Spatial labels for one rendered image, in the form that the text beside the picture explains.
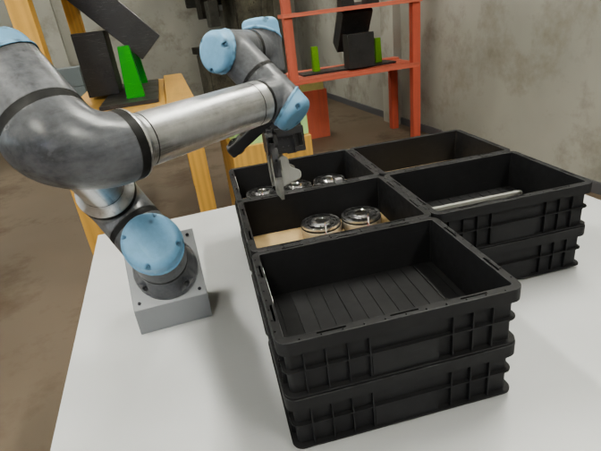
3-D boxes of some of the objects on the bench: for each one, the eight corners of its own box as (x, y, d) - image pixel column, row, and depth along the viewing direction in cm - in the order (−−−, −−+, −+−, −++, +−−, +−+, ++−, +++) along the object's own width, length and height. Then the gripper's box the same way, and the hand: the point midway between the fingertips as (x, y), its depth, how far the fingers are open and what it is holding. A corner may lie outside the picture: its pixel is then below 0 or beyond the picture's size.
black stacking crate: (433, 303, 107) (434, 259, 102) (385, 248, 134) (383, 211, 129) (581, 268, 113) (588, 225, 108) (506, 222, 140) (510, 185, 135)
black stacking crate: (294, 457, 74) (285, 404, 69) (266, 343, 101) (258, 298, 96) (514, 396, 81) (520, 343, 76) (433, 303, 107) (434, 259, 102)
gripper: (300, 94, 91) (315, 197, 97) (290, 94, 102) (302, 186, 109) (258, 101, 89) (275, 205, 96) (251, 100, 101) (267, 192, 107)
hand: (276, 191), depth 101 cm, fingers open, 5 cm apart
